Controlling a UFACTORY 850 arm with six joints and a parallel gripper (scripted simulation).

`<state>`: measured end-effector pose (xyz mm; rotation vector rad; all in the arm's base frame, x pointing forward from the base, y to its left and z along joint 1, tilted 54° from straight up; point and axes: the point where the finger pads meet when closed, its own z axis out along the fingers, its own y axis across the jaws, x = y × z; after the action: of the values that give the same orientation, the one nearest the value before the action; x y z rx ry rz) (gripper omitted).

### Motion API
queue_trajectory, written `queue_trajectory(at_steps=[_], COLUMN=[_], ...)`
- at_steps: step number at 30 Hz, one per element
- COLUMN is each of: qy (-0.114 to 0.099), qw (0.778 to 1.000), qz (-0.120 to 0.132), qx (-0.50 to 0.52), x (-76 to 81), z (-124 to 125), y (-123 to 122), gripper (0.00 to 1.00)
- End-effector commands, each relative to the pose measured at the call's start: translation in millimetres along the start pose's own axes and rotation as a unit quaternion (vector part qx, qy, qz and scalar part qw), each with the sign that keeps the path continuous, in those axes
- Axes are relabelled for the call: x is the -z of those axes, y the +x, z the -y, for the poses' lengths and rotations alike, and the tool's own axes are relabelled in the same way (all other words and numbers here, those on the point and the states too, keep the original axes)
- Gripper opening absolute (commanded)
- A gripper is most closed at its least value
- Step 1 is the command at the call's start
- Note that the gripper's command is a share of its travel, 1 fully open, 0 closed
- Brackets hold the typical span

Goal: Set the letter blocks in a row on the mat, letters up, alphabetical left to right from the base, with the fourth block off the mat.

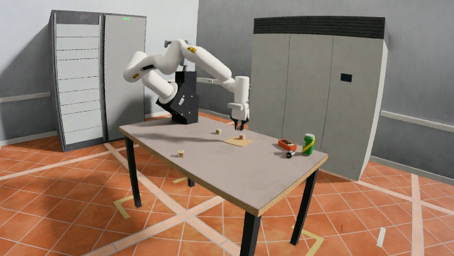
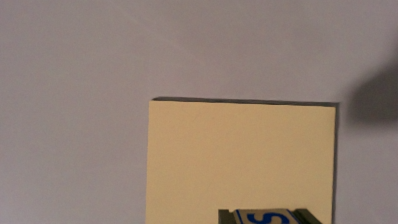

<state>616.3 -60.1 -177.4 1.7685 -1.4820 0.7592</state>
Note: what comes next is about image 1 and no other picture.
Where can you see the orange digital multimeter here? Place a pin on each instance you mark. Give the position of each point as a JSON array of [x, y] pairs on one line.
[[287, 145]]

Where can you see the green soda can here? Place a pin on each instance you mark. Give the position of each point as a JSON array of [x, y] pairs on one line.
[[308, 144]]

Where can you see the tan square mat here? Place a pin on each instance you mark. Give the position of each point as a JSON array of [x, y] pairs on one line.
[[236, 141]]

